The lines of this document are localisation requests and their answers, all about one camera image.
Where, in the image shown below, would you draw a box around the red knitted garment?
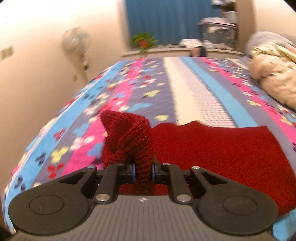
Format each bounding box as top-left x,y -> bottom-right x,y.
100,110 -> 295,215

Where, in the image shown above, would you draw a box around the white clothes pile on sill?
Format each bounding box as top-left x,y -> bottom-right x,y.
179,39 -> 202,48

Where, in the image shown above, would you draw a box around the colourful striped floral bedspread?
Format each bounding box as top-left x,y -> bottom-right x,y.
3,57 -> 295,240

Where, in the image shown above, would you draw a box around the cream patterned quilt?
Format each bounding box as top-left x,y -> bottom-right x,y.
248,42 -> 295,109

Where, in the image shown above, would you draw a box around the white standing fan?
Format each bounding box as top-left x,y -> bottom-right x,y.
61,27 -> 90,85

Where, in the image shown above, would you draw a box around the grey pillow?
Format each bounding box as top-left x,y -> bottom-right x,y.
244,31 -> 295,56

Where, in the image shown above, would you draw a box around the potted green plant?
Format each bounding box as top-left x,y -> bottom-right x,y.
131,32 -> 157,54

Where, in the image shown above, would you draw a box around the blue curtain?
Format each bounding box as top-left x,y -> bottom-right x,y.
125,0 -> 221,45

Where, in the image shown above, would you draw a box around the wall switch plate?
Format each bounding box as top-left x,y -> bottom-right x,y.
0,46 -> 15,61

